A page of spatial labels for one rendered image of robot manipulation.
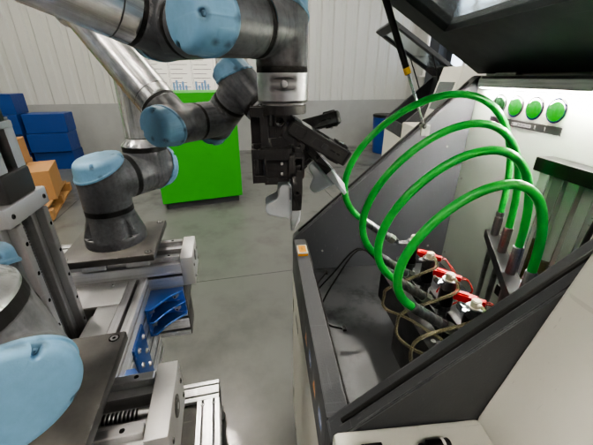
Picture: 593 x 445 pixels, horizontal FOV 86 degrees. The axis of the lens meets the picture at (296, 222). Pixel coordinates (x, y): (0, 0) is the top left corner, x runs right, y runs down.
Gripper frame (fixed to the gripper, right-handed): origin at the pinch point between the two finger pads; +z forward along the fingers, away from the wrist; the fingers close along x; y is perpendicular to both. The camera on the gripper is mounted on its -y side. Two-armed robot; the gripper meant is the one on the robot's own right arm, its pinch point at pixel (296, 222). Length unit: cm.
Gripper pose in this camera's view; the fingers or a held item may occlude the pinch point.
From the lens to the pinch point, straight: 57.1
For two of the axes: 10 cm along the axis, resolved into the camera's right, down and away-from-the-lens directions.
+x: 1.0, 4.1, -9.1
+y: -10.0, 0.4, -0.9
